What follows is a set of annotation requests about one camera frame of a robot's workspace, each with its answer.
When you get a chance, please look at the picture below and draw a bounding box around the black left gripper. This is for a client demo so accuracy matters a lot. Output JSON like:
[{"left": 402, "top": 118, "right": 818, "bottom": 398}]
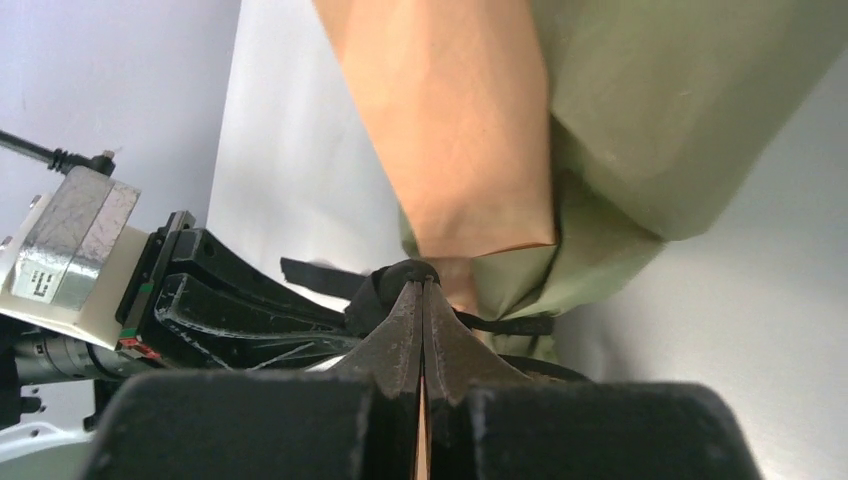
[{"left": 0, "top": 210, "right": 362, "bottom": 432}]

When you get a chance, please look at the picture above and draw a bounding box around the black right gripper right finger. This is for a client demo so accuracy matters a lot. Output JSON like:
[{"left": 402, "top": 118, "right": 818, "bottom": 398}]
[{"left": 421, "top": 281, "right": 760, "bottom": 479}]

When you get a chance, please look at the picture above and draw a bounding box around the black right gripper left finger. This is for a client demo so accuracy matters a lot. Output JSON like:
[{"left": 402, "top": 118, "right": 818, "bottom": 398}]
[{"left": 80, "top": 282, "right": 422, "bottom": 479}]

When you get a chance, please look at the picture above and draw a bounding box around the black strap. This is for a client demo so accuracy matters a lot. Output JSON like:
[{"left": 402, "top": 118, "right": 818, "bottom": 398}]
[{"left": 279, "top": 256, "right": 556, "bottom": 339}]

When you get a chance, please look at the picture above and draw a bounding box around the orange green wrapping paper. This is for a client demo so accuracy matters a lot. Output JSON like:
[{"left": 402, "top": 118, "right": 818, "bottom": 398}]
[{"left": 314, "top": 1, "right": 847, "bottom": 361}]

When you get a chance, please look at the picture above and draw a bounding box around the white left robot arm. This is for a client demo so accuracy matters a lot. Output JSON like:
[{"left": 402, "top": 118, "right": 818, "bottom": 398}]
[{"left": 1, "top": 205, "right": 358, "bottom": 478}]

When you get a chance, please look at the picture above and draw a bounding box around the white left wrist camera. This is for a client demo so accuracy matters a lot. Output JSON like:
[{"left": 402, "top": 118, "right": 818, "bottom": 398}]
[{"left": 1, "top": 167, "right": 148, "bottom": 350}]

